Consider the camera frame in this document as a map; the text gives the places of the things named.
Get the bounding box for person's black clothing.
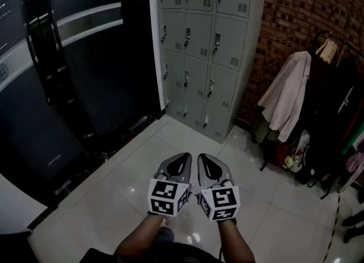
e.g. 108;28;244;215
79;227;226;263

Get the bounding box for green and red striped garment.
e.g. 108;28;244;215
340;119;364;155

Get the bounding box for pink garment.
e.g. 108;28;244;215
345;148;364;178

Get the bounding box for black clothes rack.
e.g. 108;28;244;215
260;28;364;200

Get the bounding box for white plastic bag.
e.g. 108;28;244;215
289;130;311;173

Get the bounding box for person's left forearm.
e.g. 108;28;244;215
114;214;169;260

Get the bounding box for dark glass revolving door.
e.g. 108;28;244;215
0;0;160;208

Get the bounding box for red bag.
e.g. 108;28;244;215
271;142;291;168

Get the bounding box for bunch of wooden hangers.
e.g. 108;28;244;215
315;39;341;64

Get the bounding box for yellow and black floor tape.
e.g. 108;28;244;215
323;193;342;263

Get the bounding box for black jacket with white stripe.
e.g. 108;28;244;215
335;84;364;149

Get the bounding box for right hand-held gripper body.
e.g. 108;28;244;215
195;177;239;222

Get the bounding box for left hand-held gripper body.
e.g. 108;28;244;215
147;173;191;217

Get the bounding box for beige coat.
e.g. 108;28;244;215
257;51;313;143

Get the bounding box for white panel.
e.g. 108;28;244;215
0;174;48;235

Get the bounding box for person's right forearm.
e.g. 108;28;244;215
217;218;256;263

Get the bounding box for grey metal locker cabinet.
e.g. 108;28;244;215
158;0;267;145

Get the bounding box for pair of black shoes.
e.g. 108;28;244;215
341;210;364;243

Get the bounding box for black bag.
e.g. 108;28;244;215
295;147;335;187

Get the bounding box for black hanging garment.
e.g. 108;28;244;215
305;54;359;155

